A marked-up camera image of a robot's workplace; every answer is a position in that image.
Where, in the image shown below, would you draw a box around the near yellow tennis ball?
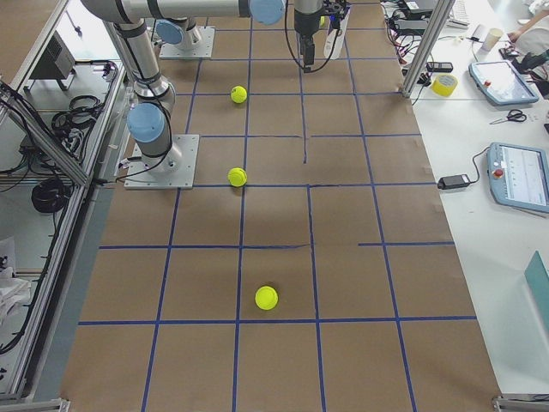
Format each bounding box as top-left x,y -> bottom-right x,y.
255,285 -> 279,311

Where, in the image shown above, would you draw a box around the yellow tennis ball between bases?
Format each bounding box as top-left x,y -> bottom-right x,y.
230,85 -> 248,104

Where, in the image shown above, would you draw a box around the paper cup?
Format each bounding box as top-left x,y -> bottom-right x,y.
481,27 -> 504,52

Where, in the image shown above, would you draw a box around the teach pendant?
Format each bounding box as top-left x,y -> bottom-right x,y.
486,142 -> 548,214
468,60 -> 539,106

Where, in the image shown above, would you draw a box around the teal board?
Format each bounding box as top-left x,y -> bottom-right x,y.
524,251 -> 549,329

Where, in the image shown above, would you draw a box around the brown paper table cover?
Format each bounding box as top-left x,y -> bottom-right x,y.
61,1 -> 498,411

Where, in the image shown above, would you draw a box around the black handled scissors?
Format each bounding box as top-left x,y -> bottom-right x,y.
490,109 -> 527,124

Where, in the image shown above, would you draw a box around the far teach pendant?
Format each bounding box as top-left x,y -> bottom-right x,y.
468,60 -> 539,106

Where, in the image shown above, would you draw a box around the black power adapter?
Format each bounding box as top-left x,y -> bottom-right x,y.
437,174 -> 471,191

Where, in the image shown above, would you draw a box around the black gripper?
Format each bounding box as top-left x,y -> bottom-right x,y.
293,10 -> 322,71

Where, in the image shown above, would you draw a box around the grey metal box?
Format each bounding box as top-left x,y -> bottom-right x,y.
30,31 -> 75,91

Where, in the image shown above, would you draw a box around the aluminium frame post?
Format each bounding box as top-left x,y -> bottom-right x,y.
401,0 -> 455,98

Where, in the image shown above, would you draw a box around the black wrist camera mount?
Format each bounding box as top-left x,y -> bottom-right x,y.
323,0 -> 348,29

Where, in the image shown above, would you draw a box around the middle yellow tennis ball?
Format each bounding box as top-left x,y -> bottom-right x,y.
227,167 -> 248,187

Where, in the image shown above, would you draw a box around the black remote device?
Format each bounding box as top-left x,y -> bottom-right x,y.
425,62 -> 454,73

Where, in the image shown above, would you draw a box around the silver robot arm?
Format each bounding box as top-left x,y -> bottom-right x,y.
82,1 -> 287,179
156,17 -> 202,51

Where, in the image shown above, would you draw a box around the near teach pendant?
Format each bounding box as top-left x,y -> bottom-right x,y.
486,142 -> 548,214

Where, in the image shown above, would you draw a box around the black cable coil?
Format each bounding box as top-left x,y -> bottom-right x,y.
31,178 -> 69,215

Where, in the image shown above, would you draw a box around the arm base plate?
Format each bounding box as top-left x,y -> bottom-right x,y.
124,134 -> 200,190
157,22 -> 215,60

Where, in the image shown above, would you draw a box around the white blue tennis ball can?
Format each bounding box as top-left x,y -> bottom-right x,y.
323,6 -> 351,60

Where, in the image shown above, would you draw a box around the yellow tape roll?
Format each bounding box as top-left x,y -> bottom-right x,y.
431,74 -> 458,97

